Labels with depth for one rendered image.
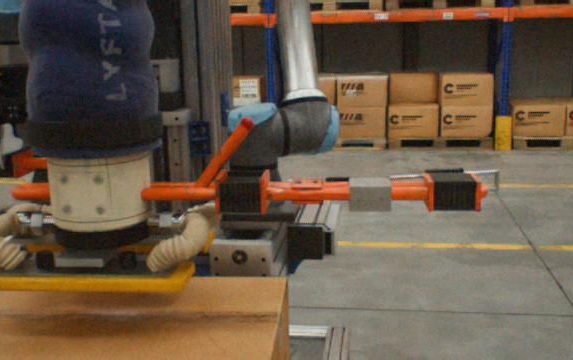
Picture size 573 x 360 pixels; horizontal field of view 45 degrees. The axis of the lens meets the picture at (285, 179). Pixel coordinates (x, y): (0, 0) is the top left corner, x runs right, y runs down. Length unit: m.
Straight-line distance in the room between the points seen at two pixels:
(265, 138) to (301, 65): 0.21
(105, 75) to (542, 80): 8.84
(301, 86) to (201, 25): 0.31
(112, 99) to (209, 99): 0.69
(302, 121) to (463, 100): 6.72
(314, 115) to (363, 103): 6.55
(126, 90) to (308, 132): 0.60
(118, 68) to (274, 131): 0.56
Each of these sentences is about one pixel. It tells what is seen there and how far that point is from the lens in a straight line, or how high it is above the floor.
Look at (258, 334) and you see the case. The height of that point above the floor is 0.94.
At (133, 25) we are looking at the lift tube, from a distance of 1.13.
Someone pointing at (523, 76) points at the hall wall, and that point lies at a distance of 9.67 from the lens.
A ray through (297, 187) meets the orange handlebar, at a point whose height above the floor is 1.19.
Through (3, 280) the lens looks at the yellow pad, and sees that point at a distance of 1.19.
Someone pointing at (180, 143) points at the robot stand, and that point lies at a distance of 1.73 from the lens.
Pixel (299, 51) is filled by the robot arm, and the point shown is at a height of 1.39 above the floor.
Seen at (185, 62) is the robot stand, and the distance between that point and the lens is 1.78.
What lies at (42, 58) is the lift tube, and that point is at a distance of 1.14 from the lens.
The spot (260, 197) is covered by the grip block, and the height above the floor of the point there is 1.17.
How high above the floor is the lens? 1.45
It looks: 13 degrees down
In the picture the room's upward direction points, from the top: 1 degrees counter-clockwise
